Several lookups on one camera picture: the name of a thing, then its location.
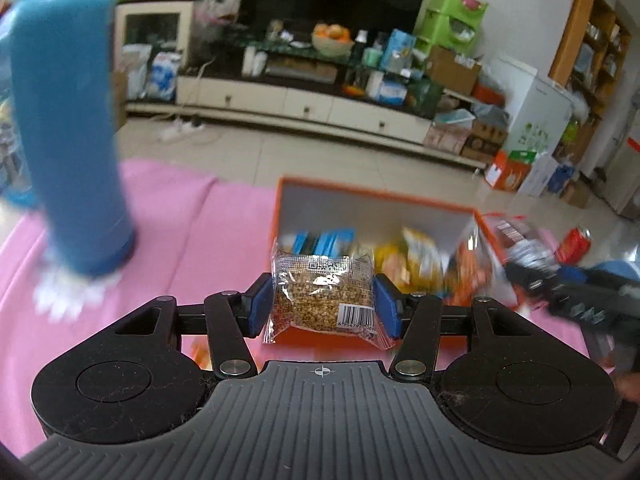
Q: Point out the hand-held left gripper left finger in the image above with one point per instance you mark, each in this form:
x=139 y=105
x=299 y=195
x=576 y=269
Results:
x=260 y=305

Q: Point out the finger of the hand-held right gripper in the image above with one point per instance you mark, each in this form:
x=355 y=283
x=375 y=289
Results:
x=530 y=280

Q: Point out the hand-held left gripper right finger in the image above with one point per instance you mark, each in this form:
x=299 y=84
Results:
x=387 y=310

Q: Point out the large silver foil snack packet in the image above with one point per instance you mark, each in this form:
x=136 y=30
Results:
x=525 y=250

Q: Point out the yellow biscuit packet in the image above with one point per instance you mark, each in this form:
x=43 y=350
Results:
x=392 y=258

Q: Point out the clear grain bar packet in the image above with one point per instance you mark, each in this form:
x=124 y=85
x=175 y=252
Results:
x=320 y=300

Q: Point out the yellow chips packet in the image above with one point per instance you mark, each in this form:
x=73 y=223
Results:
x=425 y=255

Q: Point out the blue wafer packet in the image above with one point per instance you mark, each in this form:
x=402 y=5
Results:
x=301 y=243
x=334 y=240

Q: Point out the orange cardboard box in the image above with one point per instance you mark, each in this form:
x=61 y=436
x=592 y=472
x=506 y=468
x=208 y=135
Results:
x=350 y=210

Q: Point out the red drink can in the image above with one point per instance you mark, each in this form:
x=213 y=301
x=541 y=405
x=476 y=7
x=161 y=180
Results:
x=575 y=245

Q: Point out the pink tablecloth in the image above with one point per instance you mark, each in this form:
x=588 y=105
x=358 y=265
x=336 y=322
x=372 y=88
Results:
x=200 y=235

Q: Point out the orange white carton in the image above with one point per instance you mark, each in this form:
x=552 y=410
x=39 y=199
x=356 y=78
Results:
x=510 y=170

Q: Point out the stacked brown cartons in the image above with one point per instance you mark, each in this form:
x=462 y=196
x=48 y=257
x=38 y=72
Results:
x=484 y=139

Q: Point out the pink cartons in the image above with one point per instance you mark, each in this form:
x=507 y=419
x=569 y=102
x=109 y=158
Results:
x=447 y=137

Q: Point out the white fridge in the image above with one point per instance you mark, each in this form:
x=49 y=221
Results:
x=535 y=105

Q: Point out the white tv cabinet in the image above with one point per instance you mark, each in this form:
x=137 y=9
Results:
x=310 y=105

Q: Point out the brown cardboard carton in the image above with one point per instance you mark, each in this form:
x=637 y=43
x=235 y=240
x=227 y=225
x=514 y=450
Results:
x=452 y=70

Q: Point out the blue white bag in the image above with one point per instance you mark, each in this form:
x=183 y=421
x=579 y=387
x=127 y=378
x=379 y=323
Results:
x=165 y=76

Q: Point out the wooden shelf unit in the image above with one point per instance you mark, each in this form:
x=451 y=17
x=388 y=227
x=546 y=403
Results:
x=575 y=35

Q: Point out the blue white carton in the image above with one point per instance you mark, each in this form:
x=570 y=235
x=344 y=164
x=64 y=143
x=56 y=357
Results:
x=400 y=50

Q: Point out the blue thermos flask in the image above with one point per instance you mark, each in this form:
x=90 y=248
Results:
x=70 y=125

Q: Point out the green plastic drawer unit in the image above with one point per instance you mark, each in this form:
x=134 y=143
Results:
x=450 y=20

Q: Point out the bowl of oranges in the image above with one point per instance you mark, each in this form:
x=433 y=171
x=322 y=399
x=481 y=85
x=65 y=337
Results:
x=332 y=40

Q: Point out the white glass door cabinet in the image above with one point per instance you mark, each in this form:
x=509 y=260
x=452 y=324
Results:
x=150 y=25

